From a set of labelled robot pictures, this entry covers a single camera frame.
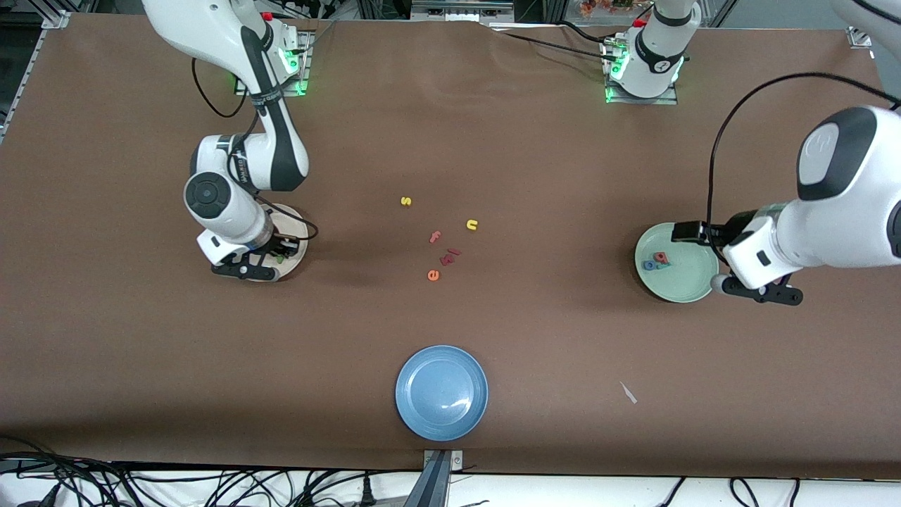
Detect grey aluminium mast profile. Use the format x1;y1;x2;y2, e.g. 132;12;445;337
403;451;451;507

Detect orange dried flowers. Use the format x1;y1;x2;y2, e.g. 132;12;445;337
579;0;634;18

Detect aluminium table edge profile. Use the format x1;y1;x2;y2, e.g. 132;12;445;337
0;28;46;145

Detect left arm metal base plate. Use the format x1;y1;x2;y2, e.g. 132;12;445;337
604;35;680;106

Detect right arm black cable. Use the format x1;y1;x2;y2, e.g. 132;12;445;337
191;56;319;244

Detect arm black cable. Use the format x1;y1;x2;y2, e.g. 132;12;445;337
191;56;319;244
707;70;901;244

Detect black cable on sheet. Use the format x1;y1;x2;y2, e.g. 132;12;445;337
493;20;615;63

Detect metal table edge bracket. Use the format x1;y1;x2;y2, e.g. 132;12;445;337
422;449;464;471

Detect beige round plate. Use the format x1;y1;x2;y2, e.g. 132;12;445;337
264;204;309;282

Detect silver aluminium crossbar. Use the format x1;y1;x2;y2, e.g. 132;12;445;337
410;2;515;20

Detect blue round plate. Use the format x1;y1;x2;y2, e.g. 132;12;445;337
395;344;489;442

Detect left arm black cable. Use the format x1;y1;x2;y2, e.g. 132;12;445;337
707;70;901;244

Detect pale green round plate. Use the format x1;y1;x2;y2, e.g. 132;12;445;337
634;222;719;304

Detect brown table cover sheet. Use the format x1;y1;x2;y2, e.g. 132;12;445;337
0;13;901;481

